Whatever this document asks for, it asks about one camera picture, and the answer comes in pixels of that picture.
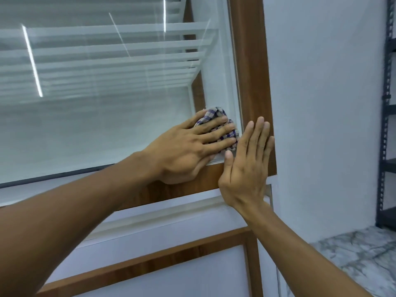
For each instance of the person's right hand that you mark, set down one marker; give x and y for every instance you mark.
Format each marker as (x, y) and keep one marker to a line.
(247, 176)

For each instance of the person's left hand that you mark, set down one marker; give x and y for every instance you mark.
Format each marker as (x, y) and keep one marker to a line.
(179, 151)

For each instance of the blue white checkered cloth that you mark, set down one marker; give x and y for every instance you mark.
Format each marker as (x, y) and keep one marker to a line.
(215, 112)

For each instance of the wooden glass display cabinet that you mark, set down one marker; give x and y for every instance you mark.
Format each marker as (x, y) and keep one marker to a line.
(253, 74)

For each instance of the person's right forearm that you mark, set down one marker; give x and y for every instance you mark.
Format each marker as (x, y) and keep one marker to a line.
(294, 259)

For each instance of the person's left forearm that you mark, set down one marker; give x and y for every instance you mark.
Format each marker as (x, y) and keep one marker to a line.
(62, 219)

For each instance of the black metal rack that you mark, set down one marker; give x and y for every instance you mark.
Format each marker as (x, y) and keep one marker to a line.
(386, 120)

